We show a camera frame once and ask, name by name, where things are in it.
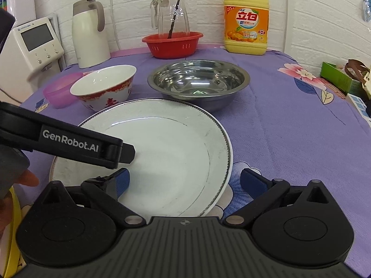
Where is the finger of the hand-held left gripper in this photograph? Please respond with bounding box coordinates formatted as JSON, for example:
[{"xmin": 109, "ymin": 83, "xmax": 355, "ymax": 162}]
[{"xmin": 119, "ymin": 142, "xmax": 136, "ymax": 164}]

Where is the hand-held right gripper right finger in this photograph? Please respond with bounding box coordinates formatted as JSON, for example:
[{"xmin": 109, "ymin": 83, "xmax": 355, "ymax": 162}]
[{"xmin": 223, "ymin": 168, "xmax": 334, "ymax": 227}]

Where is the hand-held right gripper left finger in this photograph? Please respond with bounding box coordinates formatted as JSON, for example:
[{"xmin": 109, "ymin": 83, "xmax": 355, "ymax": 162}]
[{"xmin": 41, "ymin": 168, "xmax": 147, "ymax": 227}]

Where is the white plate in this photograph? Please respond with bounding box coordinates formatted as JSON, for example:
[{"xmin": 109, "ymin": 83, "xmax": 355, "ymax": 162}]
[{"xmin": 49, "ymin": 98, "xmax": 233, "ymax": 218}]

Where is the purple plastic bowl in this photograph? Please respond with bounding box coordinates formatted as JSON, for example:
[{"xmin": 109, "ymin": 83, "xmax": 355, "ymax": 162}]
[{"xmin": 43, "ymin": 72, "xmax": 87, "ymax": 110}]

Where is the white ceramic bowl red pattern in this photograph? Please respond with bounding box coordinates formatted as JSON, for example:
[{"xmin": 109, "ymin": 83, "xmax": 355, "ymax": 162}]
[{"xmin": 70, "ymin": 64, "xmax": 137, "ymax": 112}]

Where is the yellow plate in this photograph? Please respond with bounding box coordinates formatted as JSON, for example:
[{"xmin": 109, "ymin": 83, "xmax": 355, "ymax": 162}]
[{"xmin": 0, "ymin": 187, "xmax": 28, "ymax": 278}]

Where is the stainless steel bowl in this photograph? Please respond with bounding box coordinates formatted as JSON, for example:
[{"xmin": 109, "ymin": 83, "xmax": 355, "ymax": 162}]
[{"xmin": 147, "ymin": 60, "xmax": 250, "ymax": 112}]

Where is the person's left hand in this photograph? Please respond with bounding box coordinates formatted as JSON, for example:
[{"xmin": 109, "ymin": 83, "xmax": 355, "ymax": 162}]
[{"xmin": 0, "ymin": 169, "xmax": 39, "ymax": 238}]

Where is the purple floral tablecloth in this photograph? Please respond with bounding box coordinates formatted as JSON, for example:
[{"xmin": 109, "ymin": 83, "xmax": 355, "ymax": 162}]
[{"xmin": 19, "ymin": 46, "xmax": 371, "ymax": 275}]

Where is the white water dispenser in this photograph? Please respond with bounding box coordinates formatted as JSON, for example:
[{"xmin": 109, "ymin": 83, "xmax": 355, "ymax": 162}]
[{"xmin": 0, "ymin": 17, "xmax": 65, "ymax": 105}]

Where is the white thermos jug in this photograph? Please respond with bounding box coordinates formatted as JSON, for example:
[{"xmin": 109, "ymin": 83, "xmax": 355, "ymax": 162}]
[{"xmin": 72, "ymin": 0, "xmax": 111, "ymax": 69}]

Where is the red plastic strainer basket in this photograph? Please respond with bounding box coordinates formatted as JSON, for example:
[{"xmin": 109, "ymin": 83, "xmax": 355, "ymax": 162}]
[{"xmin": 142, "ymin": 31, "xmax": 204, "ymax": 59}]

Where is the blue and white box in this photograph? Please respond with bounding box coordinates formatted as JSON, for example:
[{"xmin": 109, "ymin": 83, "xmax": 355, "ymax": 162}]
[{"xmin": 346, "ymin": 93, "xmax": 371, "ymax": 119}]

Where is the green box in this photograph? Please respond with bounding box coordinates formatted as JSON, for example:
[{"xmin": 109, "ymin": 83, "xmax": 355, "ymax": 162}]
[{"xmin": 320, "ymin": 62, "xmax": 363, "ymax": 95}]

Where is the yellow detergent bottle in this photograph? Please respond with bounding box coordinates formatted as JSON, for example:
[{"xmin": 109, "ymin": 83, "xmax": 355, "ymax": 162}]
[{"xmin": 223, "ymin": 0, "xmax": 269, "ymax": 56}]

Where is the white water purifier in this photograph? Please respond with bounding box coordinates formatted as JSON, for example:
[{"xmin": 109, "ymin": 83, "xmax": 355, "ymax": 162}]
[{"xmin": 0, "ymin": 0, "xmax": 37, "ymax": 24}]

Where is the glass pitcher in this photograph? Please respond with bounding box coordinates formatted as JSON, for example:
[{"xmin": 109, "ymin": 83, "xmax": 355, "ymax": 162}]
[{"xmin": 150, "ymin": 0, "xmax": 190, "ymax": 39}]

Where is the black stirring stick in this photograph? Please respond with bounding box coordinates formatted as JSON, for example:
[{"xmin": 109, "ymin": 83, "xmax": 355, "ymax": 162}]
[{"xmin": 167, "ymin": 0, "xmax": 185, "ymax": 39}]

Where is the beige tote bag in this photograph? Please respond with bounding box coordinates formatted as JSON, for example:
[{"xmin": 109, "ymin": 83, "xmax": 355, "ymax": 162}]
[{"xmin": 345, "ymin": 59, "xmax": 371, "ymax": 99}]

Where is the white wall cable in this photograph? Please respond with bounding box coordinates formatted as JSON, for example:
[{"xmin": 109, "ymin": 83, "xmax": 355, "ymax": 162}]
[
  {"xmin": 282, "ymin": 0, "xmax": 291, "ymax": 51},
  {"xmin": 106, "ymin": 0, "xmax": 121, "ymax": 51}
]

